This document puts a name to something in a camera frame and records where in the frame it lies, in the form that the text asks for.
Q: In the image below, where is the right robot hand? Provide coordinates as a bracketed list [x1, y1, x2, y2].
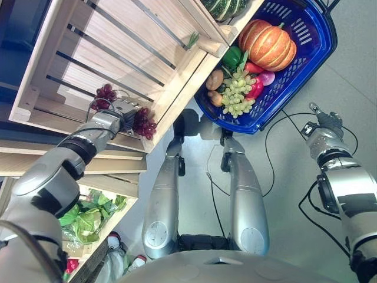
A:
[307, 101, 345, 131]

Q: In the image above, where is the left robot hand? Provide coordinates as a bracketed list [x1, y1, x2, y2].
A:
[113, 98, 140, 136]

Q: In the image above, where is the purple grape bunch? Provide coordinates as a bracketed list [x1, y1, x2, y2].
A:
[93, 83, 158, 140]

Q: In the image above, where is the blue plastic shopping basket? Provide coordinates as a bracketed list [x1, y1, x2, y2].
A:
[193, 0, 338, 136]

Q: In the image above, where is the flat wooden crate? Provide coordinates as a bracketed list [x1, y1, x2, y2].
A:
[0, 138, 148, 178]

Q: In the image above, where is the large slatted wooden crate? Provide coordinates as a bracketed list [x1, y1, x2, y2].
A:
[8, 0, 230, 154]

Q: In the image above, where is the wooden crate with cabbage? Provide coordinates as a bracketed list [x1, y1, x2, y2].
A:
[0, 173, 140, 283]

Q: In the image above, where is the pink radish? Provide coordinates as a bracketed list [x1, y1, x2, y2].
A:
[257, 70, 276, 87]

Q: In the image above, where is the red bell pepper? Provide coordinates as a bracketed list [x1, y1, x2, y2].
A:
[245, 76, 264, 101]

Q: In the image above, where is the small brown potato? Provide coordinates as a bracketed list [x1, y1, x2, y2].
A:
[207, 90, 224, 107]

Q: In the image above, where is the red chili pepper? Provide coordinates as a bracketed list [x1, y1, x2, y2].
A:
[243, 61, 264, 75]

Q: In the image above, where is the silver left robot leg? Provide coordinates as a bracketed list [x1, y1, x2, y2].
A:
[141, 108, 203, 261]

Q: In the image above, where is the silver robot leg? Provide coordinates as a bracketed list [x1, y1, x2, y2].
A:
[220, 129, 271, 256]
[141, 108, 203, 261]

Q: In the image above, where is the large brown potato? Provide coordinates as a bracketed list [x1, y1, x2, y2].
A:
[205, 69, 225, 91]

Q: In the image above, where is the green grape bunch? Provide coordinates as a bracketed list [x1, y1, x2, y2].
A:
[220, 68, 258, 119]

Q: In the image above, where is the orange pumpkin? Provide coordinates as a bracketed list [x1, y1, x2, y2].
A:
[238, 19, 298, 73]

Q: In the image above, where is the small green stem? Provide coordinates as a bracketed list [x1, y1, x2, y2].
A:
[185, 31, 201, 50]

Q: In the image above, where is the green cabbage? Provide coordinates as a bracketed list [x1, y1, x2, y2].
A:
[58, 189, 128, 245]

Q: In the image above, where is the green bell pepper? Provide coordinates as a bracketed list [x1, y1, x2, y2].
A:
[221, 45, 244, 70]

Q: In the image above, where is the silver right robot leg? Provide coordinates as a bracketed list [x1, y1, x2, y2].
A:
[220, 129, 271, 256]

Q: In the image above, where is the person's shoe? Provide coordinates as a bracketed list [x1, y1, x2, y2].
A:
[127, 254, 148, 274]
[106, 231, 122, 251]

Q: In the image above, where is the dark blue panel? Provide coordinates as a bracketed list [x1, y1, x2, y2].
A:
[0, 0, 54, 104]

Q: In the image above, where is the wooden crate with squash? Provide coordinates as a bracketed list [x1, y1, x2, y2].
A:
[191, 0, 266, 58]

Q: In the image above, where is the green striped squash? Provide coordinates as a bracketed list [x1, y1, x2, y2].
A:
[200, 0, 249, 22]

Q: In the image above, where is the red vegetable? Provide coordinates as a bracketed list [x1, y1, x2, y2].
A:
[62, 258, 78, 281]

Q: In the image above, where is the silver robot torso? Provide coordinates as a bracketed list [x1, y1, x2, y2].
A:
[117, 249, 356, 283]

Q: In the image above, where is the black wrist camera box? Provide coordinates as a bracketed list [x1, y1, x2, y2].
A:
[300, 121, 318, 137]

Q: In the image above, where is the black floor cable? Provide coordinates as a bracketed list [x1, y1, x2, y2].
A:
[205, 109, 359, 239]

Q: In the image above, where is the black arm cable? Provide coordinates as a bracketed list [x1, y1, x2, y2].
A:
[297, 174, 352, 257]

